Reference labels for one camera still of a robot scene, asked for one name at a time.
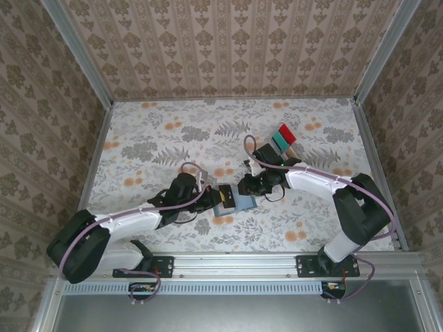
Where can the black plastic card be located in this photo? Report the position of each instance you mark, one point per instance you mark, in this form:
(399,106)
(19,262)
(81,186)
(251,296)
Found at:
(229,190)

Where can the blue leather card holder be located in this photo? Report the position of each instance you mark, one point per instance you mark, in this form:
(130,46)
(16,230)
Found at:
(244,203)

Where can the clear acrylic card stand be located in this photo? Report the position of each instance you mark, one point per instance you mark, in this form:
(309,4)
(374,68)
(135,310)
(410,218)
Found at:
(294,145)

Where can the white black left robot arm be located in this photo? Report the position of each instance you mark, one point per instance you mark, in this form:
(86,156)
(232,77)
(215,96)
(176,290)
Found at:
(131,221)

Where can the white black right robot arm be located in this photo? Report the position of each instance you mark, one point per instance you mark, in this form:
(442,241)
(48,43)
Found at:
(311,183)

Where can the gold VIP card stack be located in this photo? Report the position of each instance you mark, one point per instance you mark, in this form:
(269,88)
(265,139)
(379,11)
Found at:
(293,149)

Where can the teal card stack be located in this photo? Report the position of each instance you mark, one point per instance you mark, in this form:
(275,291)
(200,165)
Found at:
(279,140)

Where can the red card stack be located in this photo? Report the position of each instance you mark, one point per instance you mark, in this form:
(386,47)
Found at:
(288,133)

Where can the black connector board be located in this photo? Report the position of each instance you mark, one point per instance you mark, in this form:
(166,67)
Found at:
(138,287)
(337,287)

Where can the grey metal panel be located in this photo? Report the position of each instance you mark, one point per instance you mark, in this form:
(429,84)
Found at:
(235,314)

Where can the aluminium table edge rail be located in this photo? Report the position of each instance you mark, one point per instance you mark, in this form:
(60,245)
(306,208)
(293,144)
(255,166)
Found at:
(235,266)

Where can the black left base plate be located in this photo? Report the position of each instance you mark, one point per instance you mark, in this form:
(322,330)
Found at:
(162,266)

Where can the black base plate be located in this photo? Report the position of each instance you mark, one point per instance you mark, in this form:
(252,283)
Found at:
(306,266)
(162,266)

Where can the aluminium side rail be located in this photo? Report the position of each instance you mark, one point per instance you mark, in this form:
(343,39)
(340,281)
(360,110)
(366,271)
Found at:
(377,155)
(93,166)

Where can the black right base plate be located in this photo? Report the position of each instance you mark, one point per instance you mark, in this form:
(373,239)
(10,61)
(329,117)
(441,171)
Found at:
(306,266)

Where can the aluminium frame post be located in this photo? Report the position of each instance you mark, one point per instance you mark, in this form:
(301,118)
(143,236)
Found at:
(384,52)
(79,55)

